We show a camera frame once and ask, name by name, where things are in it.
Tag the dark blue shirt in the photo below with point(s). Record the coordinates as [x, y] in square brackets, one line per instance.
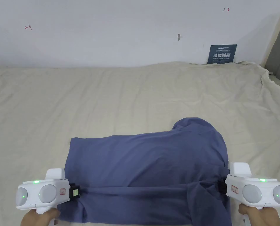
[151, 174]

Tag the grey padded headboard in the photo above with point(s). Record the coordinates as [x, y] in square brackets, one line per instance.
[279, 47]

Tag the bed with beige sheet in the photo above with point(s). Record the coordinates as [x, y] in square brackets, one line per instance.
[107, 98]

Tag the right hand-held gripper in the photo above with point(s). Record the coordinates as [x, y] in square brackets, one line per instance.
[253, 191]

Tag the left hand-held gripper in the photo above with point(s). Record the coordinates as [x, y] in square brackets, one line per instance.
[46, 190]

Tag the person's right hand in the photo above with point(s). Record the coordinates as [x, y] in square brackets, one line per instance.
[260, 217]

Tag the dark blue sign card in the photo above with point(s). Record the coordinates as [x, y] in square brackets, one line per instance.
[222, 54]

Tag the person's left hand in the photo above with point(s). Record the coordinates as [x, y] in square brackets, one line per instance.
[40, 217]

